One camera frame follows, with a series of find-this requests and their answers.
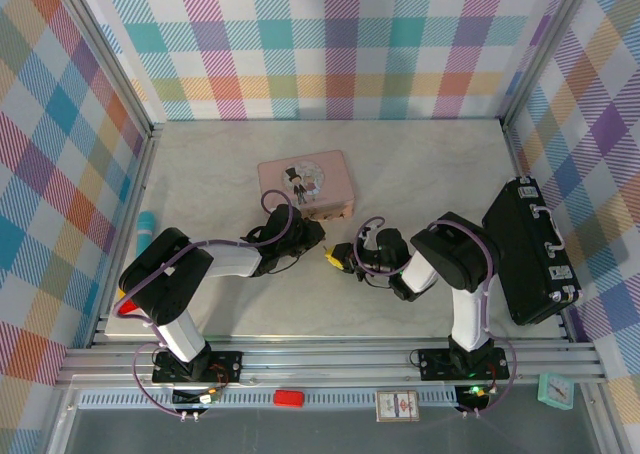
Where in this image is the mint green alarm clock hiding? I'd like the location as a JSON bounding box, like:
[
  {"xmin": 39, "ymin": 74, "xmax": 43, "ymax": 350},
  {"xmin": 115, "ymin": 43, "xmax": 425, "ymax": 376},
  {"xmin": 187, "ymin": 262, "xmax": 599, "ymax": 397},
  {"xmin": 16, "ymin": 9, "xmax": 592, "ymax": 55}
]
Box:
[{"xmin": 536, "ymin": 371, "xmax": 574, "ymax": 412}]

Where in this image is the perforated grey cable tray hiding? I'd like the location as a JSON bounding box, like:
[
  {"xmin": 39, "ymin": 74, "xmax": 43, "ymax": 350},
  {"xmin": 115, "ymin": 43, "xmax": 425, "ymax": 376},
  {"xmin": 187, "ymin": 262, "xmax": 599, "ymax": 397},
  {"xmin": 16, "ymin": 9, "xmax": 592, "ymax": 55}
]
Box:
[{"xmin": 77, "ymin": 387, "xmax": 469, "ymax": 410}]

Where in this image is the teal stick with red tip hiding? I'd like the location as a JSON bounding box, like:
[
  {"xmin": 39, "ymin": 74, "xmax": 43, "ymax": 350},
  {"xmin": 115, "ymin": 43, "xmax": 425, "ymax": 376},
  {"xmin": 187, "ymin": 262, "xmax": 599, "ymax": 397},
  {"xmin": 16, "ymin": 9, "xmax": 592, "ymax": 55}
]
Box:
[{"xmin": 117, "ymin": 212, "xmax": 157, "ymax": 319}]

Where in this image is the small framed label card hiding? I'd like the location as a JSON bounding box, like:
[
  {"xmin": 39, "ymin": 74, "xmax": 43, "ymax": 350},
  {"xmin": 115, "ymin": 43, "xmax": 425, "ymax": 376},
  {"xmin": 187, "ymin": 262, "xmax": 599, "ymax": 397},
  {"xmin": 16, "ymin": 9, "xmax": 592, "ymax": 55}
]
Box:
[{"xmin": 375, "ymin": 389, "xmax": 422, "ymax": 424}]

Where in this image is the aluminium corner post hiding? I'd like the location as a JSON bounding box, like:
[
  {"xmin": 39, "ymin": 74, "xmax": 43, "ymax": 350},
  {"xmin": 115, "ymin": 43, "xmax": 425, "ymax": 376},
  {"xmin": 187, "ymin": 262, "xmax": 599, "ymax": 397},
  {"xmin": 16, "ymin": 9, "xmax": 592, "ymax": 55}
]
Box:
[
  {"xmin": 498, "ymin": 0, "xmax": 589, "ymax": 130},
  {"xmin": 48, "ymin": 0, "xmax": 155, "ymax": 136}
]

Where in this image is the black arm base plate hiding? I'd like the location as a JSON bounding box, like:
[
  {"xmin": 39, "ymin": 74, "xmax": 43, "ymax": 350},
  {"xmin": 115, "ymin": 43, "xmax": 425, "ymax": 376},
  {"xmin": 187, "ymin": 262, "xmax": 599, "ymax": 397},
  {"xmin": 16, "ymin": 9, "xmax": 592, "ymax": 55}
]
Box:
[
  {"xmin": 417, "ymin": 346, "xmax": 507, "ymax": 381},
  {"xmin": 152, "ymin": 350, "xmax": 245, "ymax": 384}
]

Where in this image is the aluminium front rail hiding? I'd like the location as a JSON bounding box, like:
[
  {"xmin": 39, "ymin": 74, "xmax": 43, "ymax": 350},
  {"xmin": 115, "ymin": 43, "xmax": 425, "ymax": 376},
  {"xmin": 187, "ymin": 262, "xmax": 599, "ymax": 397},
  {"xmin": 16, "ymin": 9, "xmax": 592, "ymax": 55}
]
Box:
[{"xmin": 89, "ymin": 329, "xmax": 596, "ymax": 349}]

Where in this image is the black hard carrying case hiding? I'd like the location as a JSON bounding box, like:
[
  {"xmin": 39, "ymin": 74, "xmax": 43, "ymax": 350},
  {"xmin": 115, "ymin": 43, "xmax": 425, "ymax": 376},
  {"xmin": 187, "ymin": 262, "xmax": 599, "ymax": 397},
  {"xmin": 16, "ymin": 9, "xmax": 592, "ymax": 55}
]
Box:
[{"xmin": 481, "ymin": 176, "xmax": 585, "ymax": 326}]

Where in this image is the small black controller board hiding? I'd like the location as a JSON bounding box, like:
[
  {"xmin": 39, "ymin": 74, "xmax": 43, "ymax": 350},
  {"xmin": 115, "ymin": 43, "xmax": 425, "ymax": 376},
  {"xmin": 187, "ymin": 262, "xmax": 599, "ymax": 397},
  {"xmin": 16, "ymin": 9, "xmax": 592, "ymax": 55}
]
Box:
[
  {"xmin": 172, "ymin": 386, "xmax": 225, "ymax": 408},
  {"xmin": 455, "ymin": 383, "xmax": 495, "ymax": 408}
]

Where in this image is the pink tin box with cartoon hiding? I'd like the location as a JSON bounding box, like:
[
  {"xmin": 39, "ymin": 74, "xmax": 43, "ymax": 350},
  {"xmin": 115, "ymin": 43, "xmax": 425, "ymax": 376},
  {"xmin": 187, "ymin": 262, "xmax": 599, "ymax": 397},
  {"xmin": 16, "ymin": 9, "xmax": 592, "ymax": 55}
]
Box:
[{"xmin": 257, "ymin": 149, "xmax": 356, "ymax": 224}]

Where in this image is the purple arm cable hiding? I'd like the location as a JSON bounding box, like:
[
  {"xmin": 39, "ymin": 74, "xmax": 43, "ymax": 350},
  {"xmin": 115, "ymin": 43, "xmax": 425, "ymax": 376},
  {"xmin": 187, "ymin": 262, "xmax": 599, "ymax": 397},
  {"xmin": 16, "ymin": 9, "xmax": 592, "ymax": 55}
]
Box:
[
  {"xmin": 113, "ymin": 189, "xmax": 296, "ymax": 423},
  {"xmin": 352, "ymin": 216, "xmax": 519, "ymax": 420}
]

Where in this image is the red rectangular block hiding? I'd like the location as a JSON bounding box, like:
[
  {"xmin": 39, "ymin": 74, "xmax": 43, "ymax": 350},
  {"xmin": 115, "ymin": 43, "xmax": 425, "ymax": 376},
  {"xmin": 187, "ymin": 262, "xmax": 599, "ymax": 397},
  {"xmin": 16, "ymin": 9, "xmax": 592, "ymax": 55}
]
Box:
[{"xmin": 273, "ymin": 388, "xmax": 306, "ymax": 408}]

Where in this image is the aluminium lower frame bar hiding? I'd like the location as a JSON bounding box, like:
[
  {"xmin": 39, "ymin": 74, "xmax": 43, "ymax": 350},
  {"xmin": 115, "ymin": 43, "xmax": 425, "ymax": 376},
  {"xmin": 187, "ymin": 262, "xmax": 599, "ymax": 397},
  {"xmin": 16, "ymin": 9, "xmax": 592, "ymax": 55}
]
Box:
[
  {"xmin": 46, "ymin": 386, "xmax": 82, "ymax": 454},
  {"xmin": 573, "ymin": 381, "xmax": 619, "ymax": 454}
]

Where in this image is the wide aluminium base beam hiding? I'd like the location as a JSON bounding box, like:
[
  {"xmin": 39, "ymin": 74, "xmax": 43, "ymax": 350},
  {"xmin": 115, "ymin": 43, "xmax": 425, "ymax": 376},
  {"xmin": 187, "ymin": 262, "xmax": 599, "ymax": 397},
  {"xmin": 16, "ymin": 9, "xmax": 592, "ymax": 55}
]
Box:
[{"xmin": 53, "ymin": 346, "xmax": 610, "ymax": 389}]

